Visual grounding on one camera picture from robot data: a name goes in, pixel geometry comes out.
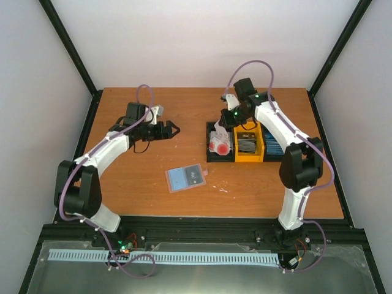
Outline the dark card stack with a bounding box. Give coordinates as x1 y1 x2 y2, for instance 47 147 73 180
237 132 257 154

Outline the white card stack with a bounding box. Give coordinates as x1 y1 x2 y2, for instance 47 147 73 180
208 131 232 156

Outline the blue card stack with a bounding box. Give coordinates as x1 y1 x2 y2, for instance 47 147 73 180
265 131 284 156

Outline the pink card holder wallet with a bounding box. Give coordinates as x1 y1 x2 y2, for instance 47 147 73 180
165 164 208 193

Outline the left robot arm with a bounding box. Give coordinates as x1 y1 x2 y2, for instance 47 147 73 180
54 102 180 247

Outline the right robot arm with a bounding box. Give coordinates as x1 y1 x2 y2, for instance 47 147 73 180
219 78 323 242

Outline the yellow bin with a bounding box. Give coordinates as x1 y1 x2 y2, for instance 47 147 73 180
234 121 265 163

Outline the black bin left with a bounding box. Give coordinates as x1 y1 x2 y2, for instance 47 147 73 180
206 122 235 163

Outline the black bin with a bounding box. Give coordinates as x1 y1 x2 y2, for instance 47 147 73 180
262 126 284 162
206 122 235 163

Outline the black bin right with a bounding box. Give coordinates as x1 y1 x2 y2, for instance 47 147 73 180
262 126 284 162

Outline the small electronics board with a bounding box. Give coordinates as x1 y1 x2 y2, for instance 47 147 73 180
119 239 138 254

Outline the grey connector plug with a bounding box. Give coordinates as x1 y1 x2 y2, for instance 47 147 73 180
288 256 302 268

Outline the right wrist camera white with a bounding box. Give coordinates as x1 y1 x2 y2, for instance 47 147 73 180
220 94 239 111

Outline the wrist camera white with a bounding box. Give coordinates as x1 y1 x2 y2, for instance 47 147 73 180
220 94 239 111
146 105 164 125

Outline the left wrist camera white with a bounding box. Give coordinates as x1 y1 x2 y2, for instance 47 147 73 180
146 105 164 125

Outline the black aluminium rail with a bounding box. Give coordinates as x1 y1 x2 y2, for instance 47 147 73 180
41 216 367 252

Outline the left black frame post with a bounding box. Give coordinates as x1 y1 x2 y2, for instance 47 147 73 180
38 0 104 99

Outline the black frame post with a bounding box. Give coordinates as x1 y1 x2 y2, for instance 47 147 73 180
307 0 374 99
38 0 104 99

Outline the light blue cable duct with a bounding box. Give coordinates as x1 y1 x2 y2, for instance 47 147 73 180
47 249 279 267

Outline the right black frame post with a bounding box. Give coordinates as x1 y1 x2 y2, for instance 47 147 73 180
307 0 374 99

